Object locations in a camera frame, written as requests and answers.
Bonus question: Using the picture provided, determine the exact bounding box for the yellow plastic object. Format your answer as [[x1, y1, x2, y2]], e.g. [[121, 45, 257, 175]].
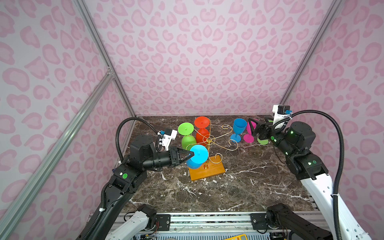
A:
[[224, 234, 248, 240]]

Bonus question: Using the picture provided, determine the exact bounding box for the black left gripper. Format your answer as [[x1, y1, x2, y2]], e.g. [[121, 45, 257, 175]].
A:
[[142, 146, 194, 172]]

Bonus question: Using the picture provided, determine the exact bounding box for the magenta wine glass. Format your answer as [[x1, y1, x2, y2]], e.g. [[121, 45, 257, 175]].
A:
[[243, 123, 255, 143]]

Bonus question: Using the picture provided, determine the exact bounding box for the green wine glass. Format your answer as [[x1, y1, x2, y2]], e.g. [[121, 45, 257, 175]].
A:
[[178, 123, 197, 151], [258, 121, 273, 145]]

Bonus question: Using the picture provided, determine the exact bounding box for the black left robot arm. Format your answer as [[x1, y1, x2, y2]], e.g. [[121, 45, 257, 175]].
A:
[[77, 135, 196, 240]]

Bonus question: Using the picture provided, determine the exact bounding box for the green wine glass front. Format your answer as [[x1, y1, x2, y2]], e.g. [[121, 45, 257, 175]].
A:
[[258, 121, 273, 145]]

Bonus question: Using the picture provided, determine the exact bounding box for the red wine glass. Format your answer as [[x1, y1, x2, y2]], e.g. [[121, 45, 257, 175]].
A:
[[194, 116, 211, 147]]

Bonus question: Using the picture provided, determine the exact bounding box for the right black corrugated cable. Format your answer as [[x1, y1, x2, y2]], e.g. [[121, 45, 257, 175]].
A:
[[269, 109, 345, 240]]

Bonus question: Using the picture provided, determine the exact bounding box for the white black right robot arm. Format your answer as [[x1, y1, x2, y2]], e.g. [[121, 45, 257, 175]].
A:
[[249, 119, 371, 240]]

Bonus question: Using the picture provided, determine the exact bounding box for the blue wine glass front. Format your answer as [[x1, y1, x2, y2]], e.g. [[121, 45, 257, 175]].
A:
[[186, 145, 209, 170]]

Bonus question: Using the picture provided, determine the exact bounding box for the green wine glass back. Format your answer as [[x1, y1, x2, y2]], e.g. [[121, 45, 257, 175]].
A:
[[178, 123, 197, 151]]

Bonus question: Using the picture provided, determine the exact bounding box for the blue wine glass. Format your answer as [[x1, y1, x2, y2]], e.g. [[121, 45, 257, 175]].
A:
[[231, 118, 248, 143], [186, 145, 209, 170]]

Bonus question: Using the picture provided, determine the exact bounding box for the gold wire glass rack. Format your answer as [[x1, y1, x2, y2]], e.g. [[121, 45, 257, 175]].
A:
[[189, 118, 239, 181]]

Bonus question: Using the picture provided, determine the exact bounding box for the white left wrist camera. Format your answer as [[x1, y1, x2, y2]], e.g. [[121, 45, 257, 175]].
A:
[[155, 129, 178, 152]]

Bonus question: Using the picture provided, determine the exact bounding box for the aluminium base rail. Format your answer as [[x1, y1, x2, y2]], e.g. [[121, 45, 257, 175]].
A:
[[86, 211, 328, 240]]

